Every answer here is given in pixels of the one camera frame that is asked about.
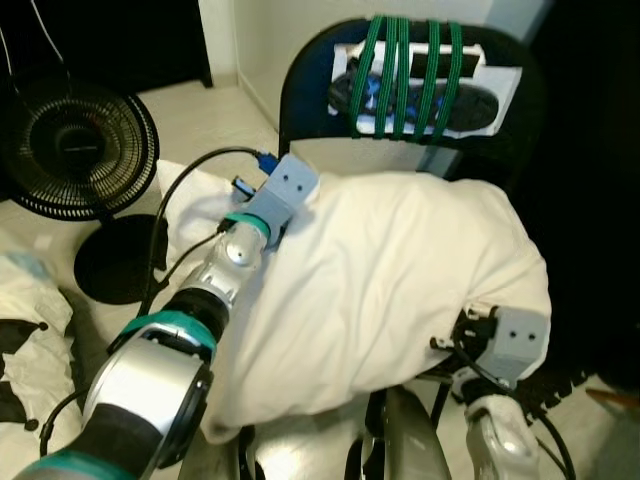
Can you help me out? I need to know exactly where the white pillow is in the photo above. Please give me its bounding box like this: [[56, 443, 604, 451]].
[[155, 160, 553, 446]]

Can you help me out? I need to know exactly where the black chair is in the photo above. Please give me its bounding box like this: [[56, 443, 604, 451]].
[[278, 15, 549, 196]]

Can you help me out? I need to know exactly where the black floor mat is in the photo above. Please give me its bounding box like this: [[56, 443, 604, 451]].
[[540, 368, 606, 413]]

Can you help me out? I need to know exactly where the grey right robot leg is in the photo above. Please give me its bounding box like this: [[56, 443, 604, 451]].
[[375, 388, 451, 480]]

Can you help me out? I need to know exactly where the grey robot leg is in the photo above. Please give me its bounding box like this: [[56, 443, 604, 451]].
[[375, 388, 451, 480], [185, 400, 371, 480]]

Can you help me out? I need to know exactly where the brown wooden stick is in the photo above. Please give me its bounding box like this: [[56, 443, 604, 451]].
[[585, 387, 640, 411]]

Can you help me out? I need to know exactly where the tall black furniture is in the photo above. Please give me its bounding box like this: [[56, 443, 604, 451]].
[[515, 0, 640, 386]]

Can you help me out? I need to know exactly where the grey left robot leg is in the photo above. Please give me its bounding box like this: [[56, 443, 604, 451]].
[[185, 400, 371, 480]]

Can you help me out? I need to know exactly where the black device with blue light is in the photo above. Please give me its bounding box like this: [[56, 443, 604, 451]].
[[328, 58, 501, 136]]

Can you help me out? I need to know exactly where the white flat box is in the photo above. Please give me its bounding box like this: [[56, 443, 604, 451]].
[[330, 40, 523, 141]]

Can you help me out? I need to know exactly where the white cloth with black print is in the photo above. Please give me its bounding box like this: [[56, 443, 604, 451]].
[[0, 248, 79, 433]]

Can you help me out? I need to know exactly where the black standing fan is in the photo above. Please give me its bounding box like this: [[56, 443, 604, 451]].
[[0, 82, 173, 307]]

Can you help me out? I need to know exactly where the dark cabinet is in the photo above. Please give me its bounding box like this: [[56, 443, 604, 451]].
[[0, 0, 214, 93]]

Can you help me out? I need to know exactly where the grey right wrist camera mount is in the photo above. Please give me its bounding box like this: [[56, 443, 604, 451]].
[[482, 305, 551, 391]]

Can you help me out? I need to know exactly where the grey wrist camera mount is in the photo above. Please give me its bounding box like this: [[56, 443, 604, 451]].
[[240, 153, 321, 241], [482, 305, 551, 391]]

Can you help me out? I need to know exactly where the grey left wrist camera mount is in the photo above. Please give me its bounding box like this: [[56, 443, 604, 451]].
[[240, 153, 321, 241]]

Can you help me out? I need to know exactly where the green bungee cord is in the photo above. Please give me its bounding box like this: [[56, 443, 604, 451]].
[[378, 15, 399, 136], [395, 15, 413, 139], [347, 15, 387, 123], [443, 20, 465, 143], [420, 18, 443, 143]]

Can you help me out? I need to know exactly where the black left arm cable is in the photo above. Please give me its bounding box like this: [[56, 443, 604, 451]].
[[138, 146, 279, 319]]

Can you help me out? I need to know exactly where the thin white cable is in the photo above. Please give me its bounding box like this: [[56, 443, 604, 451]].
[[28, 0, 73, 96]]

